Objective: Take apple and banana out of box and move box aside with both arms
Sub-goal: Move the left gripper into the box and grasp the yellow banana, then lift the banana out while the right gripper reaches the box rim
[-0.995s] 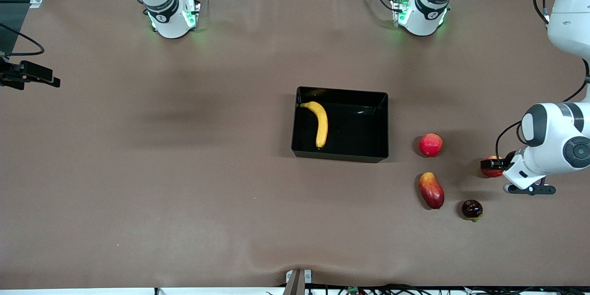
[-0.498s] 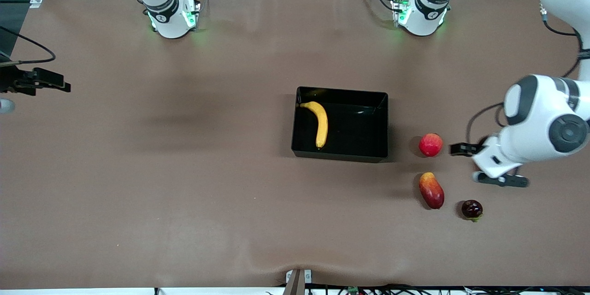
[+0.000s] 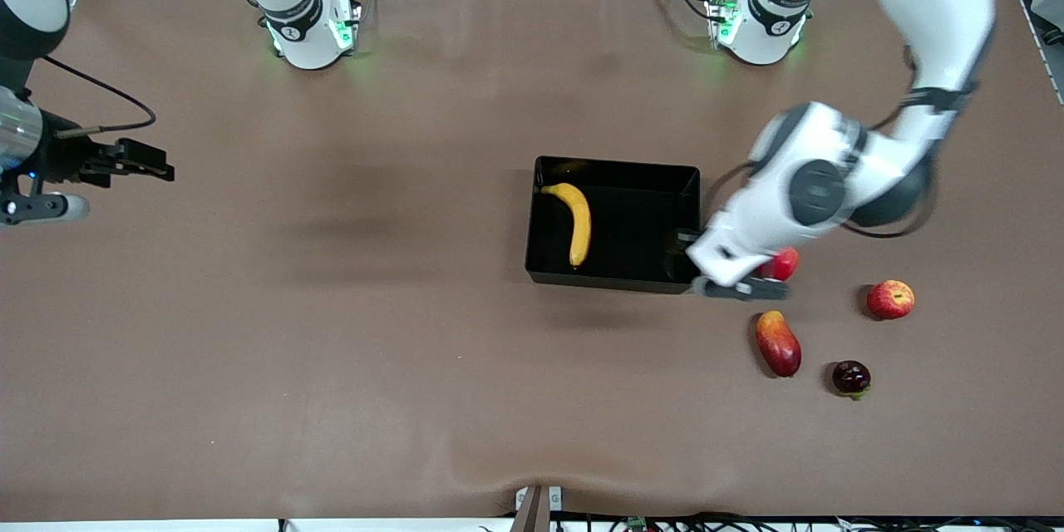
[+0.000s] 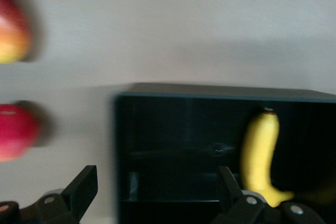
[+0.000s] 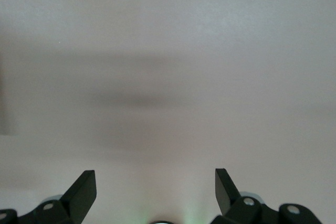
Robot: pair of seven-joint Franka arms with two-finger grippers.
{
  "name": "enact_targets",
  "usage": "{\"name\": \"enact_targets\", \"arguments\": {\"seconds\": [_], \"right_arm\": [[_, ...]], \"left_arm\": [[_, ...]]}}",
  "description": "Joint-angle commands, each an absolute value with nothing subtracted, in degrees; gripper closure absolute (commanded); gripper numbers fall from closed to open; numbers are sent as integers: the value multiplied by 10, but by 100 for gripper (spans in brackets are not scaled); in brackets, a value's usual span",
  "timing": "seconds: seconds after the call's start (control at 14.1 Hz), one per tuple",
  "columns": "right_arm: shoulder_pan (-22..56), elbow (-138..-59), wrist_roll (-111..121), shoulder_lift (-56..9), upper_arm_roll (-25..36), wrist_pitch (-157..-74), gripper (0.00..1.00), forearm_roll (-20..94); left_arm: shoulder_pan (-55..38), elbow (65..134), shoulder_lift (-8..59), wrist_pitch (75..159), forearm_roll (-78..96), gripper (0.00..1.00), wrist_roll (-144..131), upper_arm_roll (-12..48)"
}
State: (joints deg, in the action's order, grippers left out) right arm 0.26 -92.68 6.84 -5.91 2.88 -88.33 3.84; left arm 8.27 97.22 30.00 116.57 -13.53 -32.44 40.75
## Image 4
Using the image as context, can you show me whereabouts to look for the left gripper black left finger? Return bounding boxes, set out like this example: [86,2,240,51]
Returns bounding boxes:
[0,165,98,224]

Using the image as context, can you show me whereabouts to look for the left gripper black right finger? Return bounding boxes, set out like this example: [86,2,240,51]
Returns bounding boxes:
[209,166,326,224]

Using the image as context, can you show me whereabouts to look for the black glossy plastic box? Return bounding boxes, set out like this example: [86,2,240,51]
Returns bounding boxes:
[112,83,336,224]

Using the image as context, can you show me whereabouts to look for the yellow banana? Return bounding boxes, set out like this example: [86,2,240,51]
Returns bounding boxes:
[240,107,295,208]

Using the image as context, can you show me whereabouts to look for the red apple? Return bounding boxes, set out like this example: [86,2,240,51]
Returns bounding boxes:
[0,104,40,162]

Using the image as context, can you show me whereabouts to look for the red and yellow mango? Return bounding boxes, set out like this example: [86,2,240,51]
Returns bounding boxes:
[0,0,34,64]

